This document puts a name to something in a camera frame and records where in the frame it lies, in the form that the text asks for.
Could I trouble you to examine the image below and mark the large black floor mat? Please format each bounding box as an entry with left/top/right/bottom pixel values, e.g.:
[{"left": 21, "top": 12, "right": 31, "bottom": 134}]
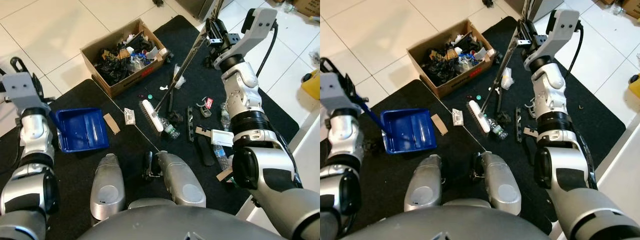
[
  {"left": 434, "top": 16, "right": 627, "bottom": 236},
  {"left": 107, "top": 15, "right": 301, "bottom": 217}
]

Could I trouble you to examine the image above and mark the clear bottle with green label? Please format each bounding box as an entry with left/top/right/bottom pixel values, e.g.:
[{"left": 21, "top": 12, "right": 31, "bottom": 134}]
[
  {"left": 160, "top": 117, "right": 180, "bottom": 140},
  {"left": 487, "top": 118, "right": 509, "bottom": 140}
]

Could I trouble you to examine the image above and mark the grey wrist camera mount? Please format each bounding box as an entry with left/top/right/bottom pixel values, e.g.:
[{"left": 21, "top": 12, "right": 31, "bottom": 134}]
[
  {"left": 320, "top": 73, "right": 359, "bottom": 115},
  {"left": 214, "top": 7, "right": 279, "bottom": 69},
  {"left": 523, "top": 8, "right": 582, "bottom": 71},
  {"left": 2, "top": 72, "right": 45, "bottom": 115}
]

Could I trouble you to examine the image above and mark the clear plastic bottle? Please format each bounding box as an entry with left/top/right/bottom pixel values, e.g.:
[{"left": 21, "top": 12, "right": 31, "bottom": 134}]
[
  {"left": 212, "top": 145, "right": 231, "bottom": 171},
  {"left": 220, "top": 102, "right": 232, "bottom": 132}
]

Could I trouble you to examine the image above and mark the small black floor mat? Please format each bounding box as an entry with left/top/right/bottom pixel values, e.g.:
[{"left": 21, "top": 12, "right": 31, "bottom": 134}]
[
  {"left": 320, "top": 78, "right": 489, "bottom": 240},
  {"left": 0, "top": 78, "right": 166, "bottom": 240}
]

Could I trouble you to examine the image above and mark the brown cardboard scrap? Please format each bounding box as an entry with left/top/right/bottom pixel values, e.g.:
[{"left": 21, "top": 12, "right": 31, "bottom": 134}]
[
  {"left": 103, "top": 113, "right": 121, "bottom": 135},
  {"left": 430, "top": 114, "right": 450, "bottom": 136}
]

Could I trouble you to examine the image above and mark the long black plastic strip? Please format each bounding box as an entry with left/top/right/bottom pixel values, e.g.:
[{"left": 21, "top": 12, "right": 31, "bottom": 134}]
[
  {"left": 187, "top": 105, "right": 195, "bottom": 144},
  {"left": 515, "top": 107, "right": 524, "bottom": 144}
]

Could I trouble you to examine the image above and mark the silver robot leg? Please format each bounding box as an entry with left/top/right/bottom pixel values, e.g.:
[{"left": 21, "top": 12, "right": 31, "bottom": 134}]
[
  {"left": 90, "top": 153, "right": 126, "bottom": 222},
  {"left": 403, "top": 154, "right": 444, "bottom": 214},
  {"left": 152, "top": 150, "right": 207, "bottom": 209},
  {"left": 479, "top": 151, "right": 522, "bottom": 217}
]

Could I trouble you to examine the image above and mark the grey robot torso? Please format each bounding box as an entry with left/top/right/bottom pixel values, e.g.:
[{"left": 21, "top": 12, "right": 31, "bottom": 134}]
[
  {"left": 340, "top": 206, "right": 557, "bottom": 240},
  {"left": 77, "top": 204, "right": 282, "bottom": 240}
]

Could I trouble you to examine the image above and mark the brown cardboard box of rubbish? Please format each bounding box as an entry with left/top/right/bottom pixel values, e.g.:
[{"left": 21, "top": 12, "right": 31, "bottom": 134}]
[
  {"left": 407, "top": 19, "right": 496, "bottom": 99},
  {"left": 80, "top": 18, "right": 169, "bottom": 98}
]

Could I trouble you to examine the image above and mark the brown carton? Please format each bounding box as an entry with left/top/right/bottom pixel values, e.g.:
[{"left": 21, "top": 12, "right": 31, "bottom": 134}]
[
  {"left": 622, "top": 0, "right": 640, "bottom": 21},
  {"left": 292, "top": 0, "right": 321, "bottom": 17}
]

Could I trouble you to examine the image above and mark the blue plastic dustpan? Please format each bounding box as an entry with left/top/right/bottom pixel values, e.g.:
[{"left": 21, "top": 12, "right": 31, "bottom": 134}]
[
  {"left": 50, "top": 107, "right": 110, "bottom": 154},
  {"left": 357, "top": 95, "right": 437, "bottom": 155}
]

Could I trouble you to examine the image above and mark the black shoe insole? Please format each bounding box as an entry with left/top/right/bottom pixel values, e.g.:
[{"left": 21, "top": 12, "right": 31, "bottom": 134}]
[{"left": 194, "top": 135, "right": 216, "bottom": 167}]

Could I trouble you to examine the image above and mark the silver left robot leg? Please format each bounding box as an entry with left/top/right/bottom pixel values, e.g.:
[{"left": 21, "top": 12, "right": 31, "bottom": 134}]
[
  {"left": 403, "top": 154, "right": 444, "bottom": 214},
  {"left": 90, "top": 153, "right": 126, "bottom": 222}
]

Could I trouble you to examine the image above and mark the black plastic bag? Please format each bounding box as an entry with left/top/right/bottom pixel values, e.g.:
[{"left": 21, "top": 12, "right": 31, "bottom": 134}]
[
  {"left": 94, "top": 47, "right": 132, "bottom": 87},
  {"left": 421, "top": 47, "right": 458, "bottom": 87}
]

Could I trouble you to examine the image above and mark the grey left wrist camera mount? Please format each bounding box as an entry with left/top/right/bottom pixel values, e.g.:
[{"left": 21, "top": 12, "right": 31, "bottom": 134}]
[
  {"left": 320, "top": 73, "right": 359, "bottom": 115},
  {"left": 2, "top": 72, "right": 45, "bottom": 115}
]

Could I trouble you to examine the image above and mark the flat white paper box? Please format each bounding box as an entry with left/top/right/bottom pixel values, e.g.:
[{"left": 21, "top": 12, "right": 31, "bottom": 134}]
[{"left": 209, "top": 128, "right": 235, "bottom": 148}]

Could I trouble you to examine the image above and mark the yellow plastic object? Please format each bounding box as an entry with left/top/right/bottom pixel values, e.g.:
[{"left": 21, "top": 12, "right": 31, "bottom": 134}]
[
  {"left": 301, "top": 70, "right": 321, "bottom": 101},
  {"left": 628, "top": 73, "right": 640, "bottom": 99}
]

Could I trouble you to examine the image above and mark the black cable on right wrist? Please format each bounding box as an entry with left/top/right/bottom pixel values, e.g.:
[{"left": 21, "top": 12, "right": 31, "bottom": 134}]
[
  {"left": 563, "top": 22, "right": 585, "bottom": 82},
  {"left": 255, "top": 21, "right": 279, "bottom": 79}
]

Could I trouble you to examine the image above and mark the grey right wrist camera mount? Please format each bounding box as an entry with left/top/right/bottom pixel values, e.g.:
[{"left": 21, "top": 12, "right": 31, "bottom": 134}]
[
  {"left": 523, "top": 8, "right": 582, "bottom": 71},
  {"left": 214, "top": 7, "right": 279, "bottom": 69}
]

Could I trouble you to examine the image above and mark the broom with white brush head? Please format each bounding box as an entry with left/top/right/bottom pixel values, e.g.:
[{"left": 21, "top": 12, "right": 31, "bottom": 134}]
[
  {"left": 139, "top": 0, "right": 226, "bottom": 134},
  {"left": 467, "top": 0, "right": 532, "bottom": 135}
]

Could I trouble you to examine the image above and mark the silver right robot leg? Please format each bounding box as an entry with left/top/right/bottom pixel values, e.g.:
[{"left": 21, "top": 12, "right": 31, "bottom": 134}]
[
  {"left": 479, "top": 151, "right": 522, "bottom": 217},
  {"left": 152, "top": 150, "right": 207, "bottom": 209}
]

